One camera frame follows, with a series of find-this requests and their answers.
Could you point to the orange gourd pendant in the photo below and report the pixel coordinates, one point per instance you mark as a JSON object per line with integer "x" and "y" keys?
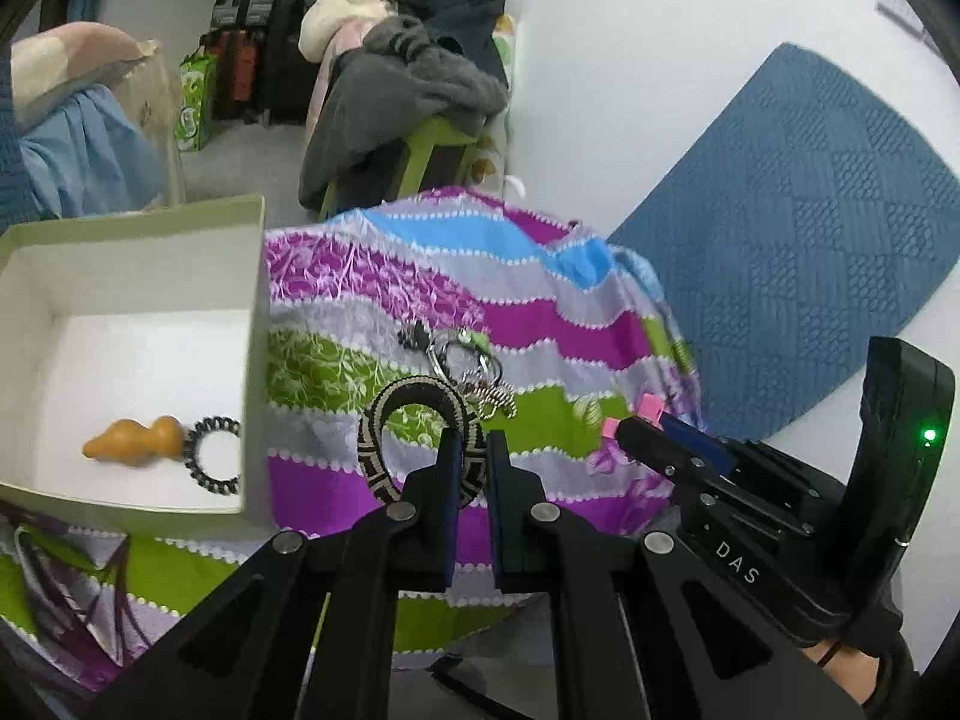
{"x": 133, "y": 444}

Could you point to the grey blanket on stool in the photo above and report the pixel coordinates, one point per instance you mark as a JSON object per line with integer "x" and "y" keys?
{"x": 398, "y": 79}

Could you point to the blue quilted cushion right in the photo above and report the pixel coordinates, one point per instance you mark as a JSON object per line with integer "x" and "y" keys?
{"x": 808, "y": 218}

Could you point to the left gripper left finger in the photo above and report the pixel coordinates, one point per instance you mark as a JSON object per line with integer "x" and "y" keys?
{"x": 305, "y": 629}

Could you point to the green shopping bag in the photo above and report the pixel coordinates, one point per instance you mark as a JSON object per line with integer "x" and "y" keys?
{"x": 198, "y": 75}

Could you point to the white cardboard box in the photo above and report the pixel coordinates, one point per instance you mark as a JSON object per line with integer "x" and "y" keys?
{"x": 162, "y": 313}

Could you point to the blue quilted cushion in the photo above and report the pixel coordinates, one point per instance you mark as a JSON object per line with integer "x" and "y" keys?
{"x": 16, "y": 203}
{"x": 808, "y": 218}

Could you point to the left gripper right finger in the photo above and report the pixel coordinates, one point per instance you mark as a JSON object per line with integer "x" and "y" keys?
{"x": 644, "y": 629}

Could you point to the light blue bedsheet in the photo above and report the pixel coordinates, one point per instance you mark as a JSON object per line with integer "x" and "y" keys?
{"x": 87, "y": 159}

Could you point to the person's right hand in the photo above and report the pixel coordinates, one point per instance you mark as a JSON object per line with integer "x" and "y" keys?
{"x": 881, "y": 685}

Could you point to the black white woven bangle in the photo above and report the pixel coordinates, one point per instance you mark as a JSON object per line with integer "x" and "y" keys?
{"x": 436, "y": 405}

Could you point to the green plastic stool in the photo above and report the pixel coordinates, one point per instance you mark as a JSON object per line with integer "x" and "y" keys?
{"x": 434, "y": 154}

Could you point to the colourful floral striped cloth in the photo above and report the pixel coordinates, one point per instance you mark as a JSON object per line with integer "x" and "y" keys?
{"x": 546, "y": 330}

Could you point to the pink hair clip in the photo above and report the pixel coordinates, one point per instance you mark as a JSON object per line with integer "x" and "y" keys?
{"x": 649, "y": 408}

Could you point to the blue quilted cushion left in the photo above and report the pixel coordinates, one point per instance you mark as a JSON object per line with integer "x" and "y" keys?
{"x": 16, "y": 203}

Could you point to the pink beige pillow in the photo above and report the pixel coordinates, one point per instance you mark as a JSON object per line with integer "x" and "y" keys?
{"x": 48, "y": 68}

